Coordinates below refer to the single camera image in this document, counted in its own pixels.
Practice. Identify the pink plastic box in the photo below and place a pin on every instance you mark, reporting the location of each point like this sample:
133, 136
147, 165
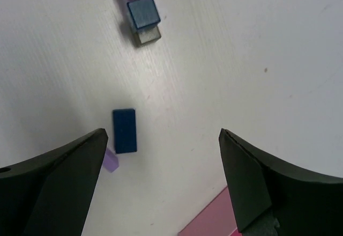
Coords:
216, 219

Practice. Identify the blue cube block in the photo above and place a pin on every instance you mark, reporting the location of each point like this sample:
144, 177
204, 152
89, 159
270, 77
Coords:
142, 14

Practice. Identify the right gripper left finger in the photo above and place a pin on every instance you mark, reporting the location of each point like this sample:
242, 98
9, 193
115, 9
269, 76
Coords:
51, 194

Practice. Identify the blue rectangular block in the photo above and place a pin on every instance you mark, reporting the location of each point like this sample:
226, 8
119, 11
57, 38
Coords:
125, 132

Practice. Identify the brown cube block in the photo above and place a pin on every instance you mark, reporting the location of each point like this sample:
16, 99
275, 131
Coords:
146, 37

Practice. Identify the small purple block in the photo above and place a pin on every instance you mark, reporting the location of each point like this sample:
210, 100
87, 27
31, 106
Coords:
110, 161

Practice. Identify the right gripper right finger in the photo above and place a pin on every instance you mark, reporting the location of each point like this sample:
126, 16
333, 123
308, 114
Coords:
273, 197

